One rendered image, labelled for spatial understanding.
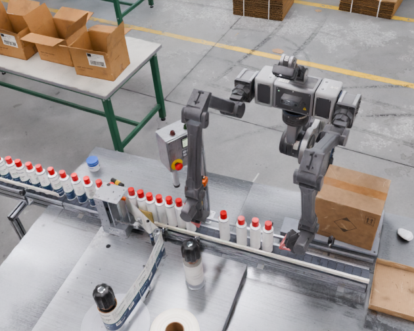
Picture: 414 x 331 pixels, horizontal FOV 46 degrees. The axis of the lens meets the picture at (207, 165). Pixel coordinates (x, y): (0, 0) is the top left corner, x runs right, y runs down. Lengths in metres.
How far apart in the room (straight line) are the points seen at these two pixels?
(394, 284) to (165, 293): 1.06
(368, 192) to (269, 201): 0.57
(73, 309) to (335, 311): 1.18
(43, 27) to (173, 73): 1.55
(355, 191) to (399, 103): 2.58
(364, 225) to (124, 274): 1.16
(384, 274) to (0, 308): 1.82
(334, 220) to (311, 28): 3.81
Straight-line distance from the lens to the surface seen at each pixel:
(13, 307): 2.56
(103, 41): 4.02
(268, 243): 2.34
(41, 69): 4.18
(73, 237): 2.69
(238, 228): 2.30
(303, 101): 2.31
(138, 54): 4.09
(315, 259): 2.41
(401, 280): 2.49
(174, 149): 2.14
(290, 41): 5.68
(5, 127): 5.05
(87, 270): 2.48
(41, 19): 4.29
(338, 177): 2.44
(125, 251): 2.49
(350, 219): 2.39
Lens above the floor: 2.84
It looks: 44 degrees down
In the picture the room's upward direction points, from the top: 5 degrees counter-clockwise
